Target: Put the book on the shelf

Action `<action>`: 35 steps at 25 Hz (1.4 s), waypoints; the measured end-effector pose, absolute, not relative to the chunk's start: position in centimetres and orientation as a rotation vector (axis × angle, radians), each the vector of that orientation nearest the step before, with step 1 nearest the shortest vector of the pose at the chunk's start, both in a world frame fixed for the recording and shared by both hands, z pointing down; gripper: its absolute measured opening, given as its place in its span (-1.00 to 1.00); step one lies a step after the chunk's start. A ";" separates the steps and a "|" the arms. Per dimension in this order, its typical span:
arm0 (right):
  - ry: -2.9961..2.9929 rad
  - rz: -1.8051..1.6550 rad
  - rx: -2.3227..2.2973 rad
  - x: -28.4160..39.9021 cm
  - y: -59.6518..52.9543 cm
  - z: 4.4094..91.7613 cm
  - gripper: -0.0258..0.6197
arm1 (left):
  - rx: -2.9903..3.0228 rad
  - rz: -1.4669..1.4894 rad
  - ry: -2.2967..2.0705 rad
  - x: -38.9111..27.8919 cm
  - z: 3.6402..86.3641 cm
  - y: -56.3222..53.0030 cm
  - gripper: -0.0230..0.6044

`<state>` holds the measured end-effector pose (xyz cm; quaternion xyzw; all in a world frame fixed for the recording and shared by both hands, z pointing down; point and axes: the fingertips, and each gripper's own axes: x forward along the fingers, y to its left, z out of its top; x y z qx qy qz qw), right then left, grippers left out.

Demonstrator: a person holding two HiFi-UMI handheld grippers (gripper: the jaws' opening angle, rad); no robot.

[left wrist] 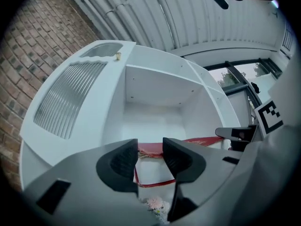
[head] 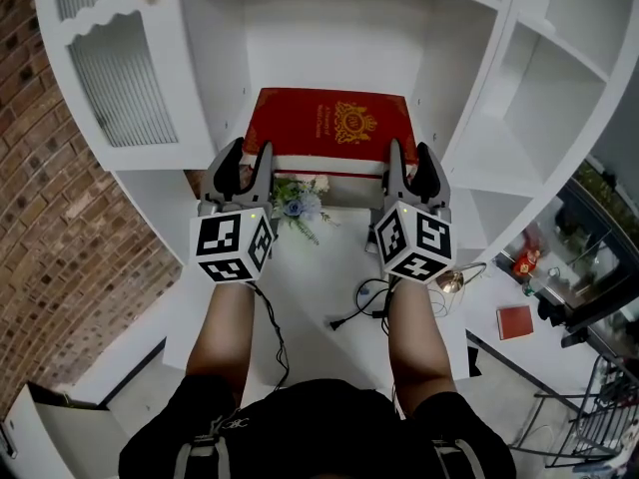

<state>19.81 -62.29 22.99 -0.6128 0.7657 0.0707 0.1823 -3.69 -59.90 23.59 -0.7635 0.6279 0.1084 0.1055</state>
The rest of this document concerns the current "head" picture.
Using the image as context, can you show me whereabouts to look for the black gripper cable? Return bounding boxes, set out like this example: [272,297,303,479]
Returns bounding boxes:
[251,282,292,393]
[380,276,401,418]

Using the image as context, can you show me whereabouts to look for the white blue flower bouquet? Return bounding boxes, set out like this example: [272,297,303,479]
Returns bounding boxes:
[272,175,340,246]

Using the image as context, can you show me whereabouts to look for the person's black shirt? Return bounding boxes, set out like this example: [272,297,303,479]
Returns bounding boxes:
[118,374,518,479]

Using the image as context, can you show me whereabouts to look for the white ribbed glass cabinet door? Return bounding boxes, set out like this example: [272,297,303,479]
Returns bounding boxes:
[32,0,216,172]

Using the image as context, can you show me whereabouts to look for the black lamp power cable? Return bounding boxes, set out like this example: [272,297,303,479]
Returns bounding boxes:
[327,276,396,333]

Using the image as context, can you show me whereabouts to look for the person's right forearm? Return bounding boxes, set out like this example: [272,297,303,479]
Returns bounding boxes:
[386,276,458,421]

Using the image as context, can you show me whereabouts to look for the metal wire chair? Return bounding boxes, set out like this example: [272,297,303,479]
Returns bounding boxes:
[513,354,639,468]

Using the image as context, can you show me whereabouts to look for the black device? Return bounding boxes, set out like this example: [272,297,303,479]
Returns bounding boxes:
[536,298,569,327]
[560,327,591,349]

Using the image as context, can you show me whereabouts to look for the grey harness strap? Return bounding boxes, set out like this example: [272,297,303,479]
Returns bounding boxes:
[431,439,486,479]
[172,431,232,479]

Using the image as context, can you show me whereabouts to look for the small red booklet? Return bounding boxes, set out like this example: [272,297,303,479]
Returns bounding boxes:
[495,304,535,341]

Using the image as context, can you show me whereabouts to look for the person's left forearm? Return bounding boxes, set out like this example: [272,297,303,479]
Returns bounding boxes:
[185,279,257,409]

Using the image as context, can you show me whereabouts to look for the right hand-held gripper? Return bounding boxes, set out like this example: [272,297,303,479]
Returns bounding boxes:
[366,137,455,284]

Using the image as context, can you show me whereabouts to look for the dark framed window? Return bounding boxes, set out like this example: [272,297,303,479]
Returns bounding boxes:
[493,157,639,363]

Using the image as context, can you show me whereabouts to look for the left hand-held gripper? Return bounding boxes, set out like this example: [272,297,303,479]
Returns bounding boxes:
[189,136,277,284]

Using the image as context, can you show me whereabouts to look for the red gold-embossed book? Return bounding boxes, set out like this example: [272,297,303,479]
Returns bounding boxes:
[242,86,419,182]

